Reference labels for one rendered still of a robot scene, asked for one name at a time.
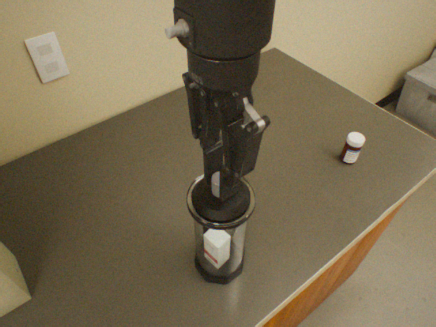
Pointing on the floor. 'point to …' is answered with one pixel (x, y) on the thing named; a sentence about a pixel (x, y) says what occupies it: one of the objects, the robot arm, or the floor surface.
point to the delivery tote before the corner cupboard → (419, 96)
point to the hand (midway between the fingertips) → (221, 172)
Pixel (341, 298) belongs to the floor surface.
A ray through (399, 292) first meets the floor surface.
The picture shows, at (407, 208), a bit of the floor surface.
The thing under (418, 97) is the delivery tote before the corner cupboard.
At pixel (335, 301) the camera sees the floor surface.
